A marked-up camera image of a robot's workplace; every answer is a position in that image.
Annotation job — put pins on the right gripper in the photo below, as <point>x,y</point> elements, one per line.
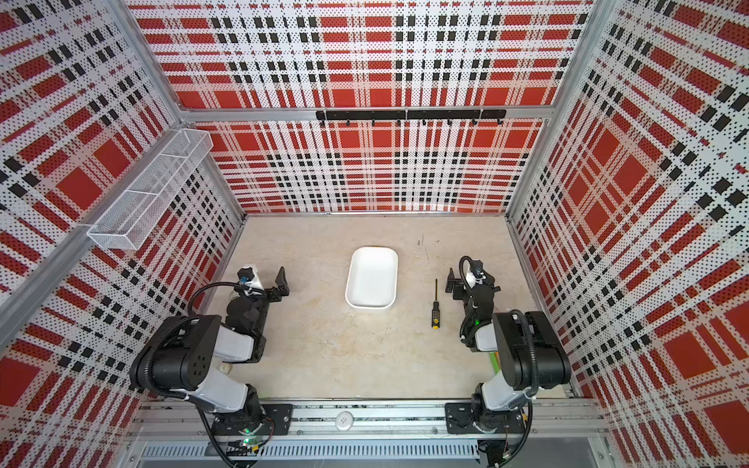
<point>462,291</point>

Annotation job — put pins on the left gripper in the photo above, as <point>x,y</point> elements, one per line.
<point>271,293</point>

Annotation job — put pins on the black yellow screwdriver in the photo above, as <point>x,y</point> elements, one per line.
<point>435,310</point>

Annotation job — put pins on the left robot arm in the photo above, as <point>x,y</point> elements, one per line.
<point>177,362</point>

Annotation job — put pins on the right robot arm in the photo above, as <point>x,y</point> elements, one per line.
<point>531,357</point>

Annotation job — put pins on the white plastic bin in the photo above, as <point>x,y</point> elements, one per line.
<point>372,279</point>

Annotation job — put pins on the green colourful card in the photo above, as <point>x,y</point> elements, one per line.
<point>496,362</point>

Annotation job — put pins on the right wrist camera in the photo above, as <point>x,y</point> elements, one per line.
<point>475,274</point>

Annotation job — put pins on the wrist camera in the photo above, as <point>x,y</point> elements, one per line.
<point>248,280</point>
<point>475,274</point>

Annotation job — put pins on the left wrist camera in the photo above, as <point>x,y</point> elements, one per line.
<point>248,280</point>

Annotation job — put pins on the white wire mesh basket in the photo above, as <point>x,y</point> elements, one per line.
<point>132,217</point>

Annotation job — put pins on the black hook rail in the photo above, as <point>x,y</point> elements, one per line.
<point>411,114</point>

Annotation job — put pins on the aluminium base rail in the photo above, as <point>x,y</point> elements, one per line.
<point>563,433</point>

